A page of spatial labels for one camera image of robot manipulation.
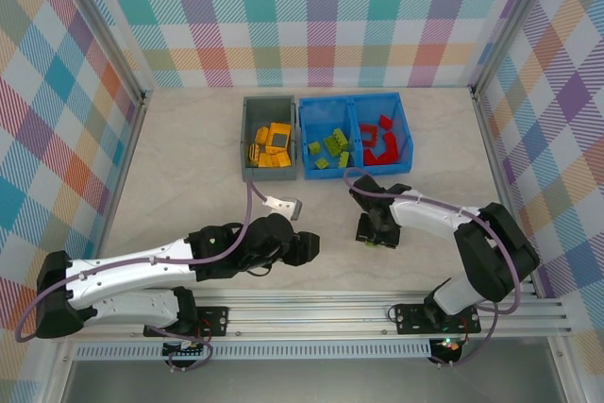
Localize yellow lego window frame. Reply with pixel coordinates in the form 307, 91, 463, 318
266, 123, 293, 152

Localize blue two-compartment bin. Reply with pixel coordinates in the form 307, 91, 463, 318
298, 92, 415, 181

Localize grey plastic bin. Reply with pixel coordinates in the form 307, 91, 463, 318
241, 94, 299, 182

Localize small electronics board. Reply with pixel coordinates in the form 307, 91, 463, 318
431, 336, 464, 353
161, 340, 211, 361

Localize grey metal sheet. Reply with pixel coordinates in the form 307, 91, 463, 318
60, 359, 567, 403

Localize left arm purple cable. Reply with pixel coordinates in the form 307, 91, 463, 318
13, 180, 270, 372

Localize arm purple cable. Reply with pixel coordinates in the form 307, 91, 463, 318
13, 180, 270, 372
343, 167, 524, 370

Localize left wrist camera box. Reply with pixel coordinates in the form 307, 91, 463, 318
263, 194, 303, 221

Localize wide aluminium base rail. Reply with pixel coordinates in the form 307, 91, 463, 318
50, 288, 573, 342

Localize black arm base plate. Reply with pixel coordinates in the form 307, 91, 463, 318
143, 306, 231, 339
394, 302, 482, 335

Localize slotted grey cable duct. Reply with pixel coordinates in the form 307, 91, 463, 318
74, 344, 434, 361

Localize aluminium side rail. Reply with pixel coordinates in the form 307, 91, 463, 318
470, 89, 543, 300
93, 91, 152, 260

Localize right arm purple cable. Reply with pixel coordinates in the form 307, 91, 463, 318
343, 167, 524, 370

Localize aluminium frame post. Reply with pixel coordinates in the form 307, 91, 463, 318
469, 0, 567, 100
55, 0, 155, 105

